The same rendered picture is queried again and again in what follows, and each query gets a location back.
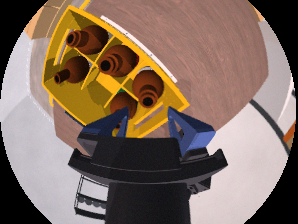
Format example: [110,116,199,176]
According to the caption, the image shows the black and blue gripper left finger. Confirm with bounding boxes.
[81,106,129,137]

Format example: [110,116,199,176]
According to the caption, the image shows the yellow divided crate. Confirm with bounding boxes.
[42,5,189,138]

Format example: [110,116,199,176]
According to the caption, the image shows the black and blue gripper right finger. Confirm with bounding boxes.
[167,106,216,158]

